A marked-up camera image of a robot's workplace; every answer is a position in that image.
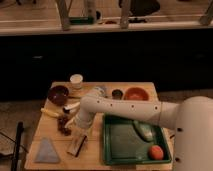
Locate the grey triangular cloth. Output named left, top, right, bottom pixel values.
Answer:
left=35, top=138, right=60, bottom=164

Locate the orange ball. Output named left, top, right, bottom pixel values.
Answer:
left=148, top=145, right=164, bottom=160

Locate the green cucumber toy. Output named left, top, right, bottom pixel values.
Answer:
left=133, top=120, right=154, bottom=142

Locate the white paper cup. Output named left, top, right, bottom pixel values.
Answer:
left=70, top=74, right=83, bottom=89

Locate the orange bowl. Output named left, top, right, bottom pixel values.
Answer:
left=124, top=87, right=149, bottom=100

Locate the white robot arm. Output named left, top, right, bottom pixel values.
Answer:
left=74, top=94, right=213, bottom=171

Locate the dark red bowl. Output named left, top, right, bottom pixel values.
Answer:
left=47, top=85, right=69, bottom=106

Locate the yellow banana toy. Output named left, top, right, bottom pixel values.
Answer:
left=41, top=108, right=60, bottom=118

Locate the small dark metal cup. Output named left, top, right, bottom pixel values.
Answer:
left=112, top=89, right=123, bottom=99

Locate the black pole stand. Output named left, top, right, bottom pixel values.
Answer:
left=11, top=122, right=24, bottom=171

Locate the white handled brush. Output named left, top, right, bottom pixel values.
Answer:
left=63, top=102, right=80, bottom=113

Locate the dark red grape bunch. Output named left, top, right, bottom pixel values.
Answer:
left=57, top=115, right=71, bottom=136

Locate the green plastic tray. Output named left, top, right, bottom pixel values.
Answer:
left=102, top=114, right=172, bottom=166

